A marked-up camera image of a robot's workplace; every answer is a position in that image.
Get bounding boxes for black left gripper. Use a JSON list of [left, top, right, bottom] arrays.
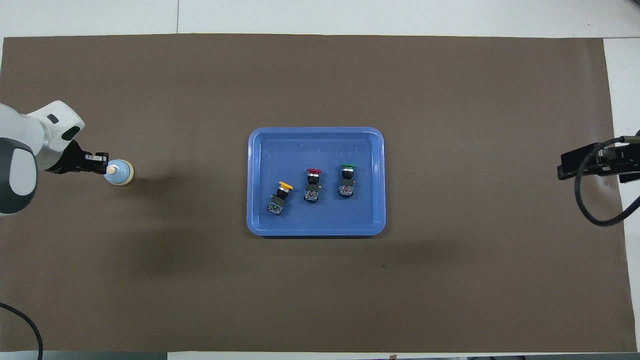
[[47, 140, 109, 175]]

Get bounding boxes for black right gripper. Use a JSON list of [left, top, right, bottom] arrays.
[[557, 131, 640, 183]]

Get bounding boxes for yellow push button switch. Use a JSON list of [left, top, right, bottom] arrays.
[[266, 181, 294, 217]]

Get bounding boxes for red push button switch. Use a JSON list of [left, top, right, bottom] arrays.
[[303, 169, 322, 203]]

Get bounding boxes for green push button switch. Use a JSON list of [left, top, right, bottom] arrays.
[[338, 163, 357, 198]]

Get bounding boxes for blue plastic tray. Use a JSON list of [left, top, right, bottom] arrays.
[[246, 127, 386, 237]]

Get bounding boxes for brown table mat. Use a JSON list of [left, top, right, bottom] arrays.
[[0, 34, 638, 353]]

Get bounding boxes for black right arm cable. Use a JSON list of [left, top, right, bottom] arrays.
[[574, 136, 640, 227]]

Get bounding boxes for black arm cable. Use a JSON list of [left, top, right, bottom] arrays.
[[0, 302, 44, 360], [574, 136, 640, 227]]

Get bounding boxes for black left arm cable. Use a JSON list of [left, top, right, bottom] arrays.
[[0, 302, 44, 360]]

